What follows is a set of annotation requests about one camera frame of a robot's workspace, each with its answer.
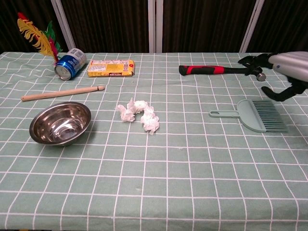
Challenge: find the colourful feather shuttlecock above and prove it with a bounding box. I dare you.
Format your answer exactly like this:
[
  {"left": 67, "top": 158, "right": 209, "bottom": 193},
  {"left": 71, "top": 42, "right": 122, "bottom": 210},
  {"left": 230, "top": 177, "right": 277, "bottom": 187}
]
[{"left": 17, "top": 12, "right": 64, "bottom": 65}]

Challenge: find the white aluminium partition post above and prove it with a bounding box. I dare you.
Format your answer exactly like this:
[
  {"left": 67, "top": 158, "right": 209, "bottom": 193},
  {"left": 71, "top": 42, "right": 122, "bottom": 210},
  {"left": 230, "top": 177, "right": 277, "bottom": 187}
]
[
  {"left": 50, "top": 0, "right": 77, "bottom": 53},
  {"left": 239, "top": 0, "right": 265, "bottom": 53},
  {"left": 147, "top": 0, "right": 164, "bottom": 54}
]

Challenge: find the blue drink can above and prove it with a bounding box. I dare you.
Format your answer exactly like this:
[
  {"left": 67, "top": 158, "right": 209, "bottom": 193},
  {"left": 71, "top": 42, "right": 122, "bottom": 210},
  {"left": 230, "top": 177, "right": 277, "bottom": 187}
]
[{"left": 54, "top": 48, "right": 87, "bottom": 81}]

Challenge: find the wooden stick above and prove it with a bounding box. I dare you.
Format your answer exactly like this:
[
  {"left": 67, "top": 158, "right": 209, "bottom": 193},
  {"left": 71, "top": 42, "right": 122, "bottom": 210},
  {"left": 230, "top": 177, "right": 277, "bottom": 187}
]
[{"left": 21, "top": 85, "right": 105, "bottom": 102}]

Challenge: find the green plastic hand brush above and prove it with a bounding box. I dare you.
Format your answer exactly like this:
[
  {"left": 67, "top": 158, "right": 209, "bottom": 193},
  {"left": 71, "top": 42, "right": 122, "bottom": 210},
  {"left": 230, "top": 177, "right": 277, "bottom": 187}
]
[{"left": 208, "top": 99, "right": 289, "bottom": 134}]

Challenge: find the stainless steel bowl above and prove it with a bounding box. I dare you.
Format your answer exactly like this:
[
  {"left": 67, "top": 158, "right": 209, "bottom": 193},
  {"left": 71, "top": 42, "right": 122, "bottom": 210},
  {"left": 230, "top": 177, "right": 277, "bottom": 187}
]
[{"left": 29, "top": 101, "right": 92, "bottom": 147}]

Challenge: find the green white checked tablecloth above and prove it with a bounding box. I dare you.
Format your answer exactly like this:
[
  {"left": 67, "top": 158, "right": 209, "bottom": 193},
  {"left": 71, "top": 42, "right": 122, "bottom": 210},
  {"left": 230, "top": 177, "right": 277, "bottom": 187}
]
[{"left": 0, "top": 51, "right": 308, "bottom": 231}]

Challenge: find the yellow snack packet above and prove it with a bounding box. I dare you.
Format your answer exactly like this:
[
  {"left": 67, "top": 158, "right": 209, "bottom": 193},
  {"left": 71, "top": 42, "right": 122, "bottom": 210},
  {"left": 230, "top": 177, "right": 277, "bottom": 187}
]
[{"left": 86, "top": 59, "right": 136, "bottom": 78}]

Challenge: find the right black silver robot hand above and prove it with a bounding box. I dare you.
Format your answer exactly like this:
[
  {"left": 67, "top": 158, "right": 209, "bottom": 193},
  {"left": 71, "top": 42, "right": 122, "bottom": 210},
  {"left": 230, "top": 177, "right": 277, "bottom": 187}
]
[{"left": 237, "top": 51, "right": 308, "bottom": 103}]

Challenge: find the red black claw hammer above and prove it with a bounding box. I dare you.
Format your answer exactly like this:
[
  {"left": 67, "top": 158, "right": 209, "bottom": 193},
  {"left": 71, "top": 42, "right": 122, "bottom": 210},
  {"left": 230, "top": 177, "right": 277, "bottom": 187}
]
[{"left": 179, "top": 57, "right": 267, "bottom": 83}]

